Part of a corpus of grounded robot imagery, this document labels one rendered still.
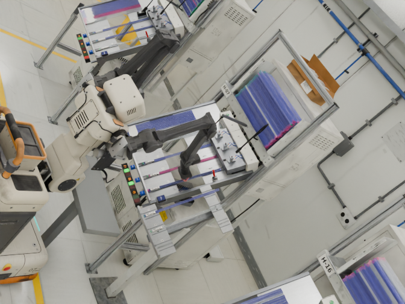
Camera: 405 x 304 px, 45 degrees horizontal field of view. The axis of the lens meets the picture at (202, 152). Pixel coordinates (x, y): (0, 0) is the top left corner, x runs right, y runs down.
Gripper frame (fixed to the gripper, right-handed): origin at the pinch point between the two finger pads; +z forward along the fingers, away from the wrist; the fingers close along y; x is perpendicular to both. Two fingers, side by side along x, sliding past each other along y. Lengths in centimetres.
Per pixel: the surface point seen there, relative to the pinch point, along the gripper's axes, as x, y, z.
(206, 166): -17.1, 5.5, 0.8
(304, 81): -104, 38, -20
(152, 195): 23.2, -3.5, 1.0
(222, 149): -30.2, 10.7, -6.1
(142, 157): 20.6, 27.6, 0.7
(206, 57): -68, 135, 26
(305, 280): -41, -89, 1
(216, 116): -41, 45, 0
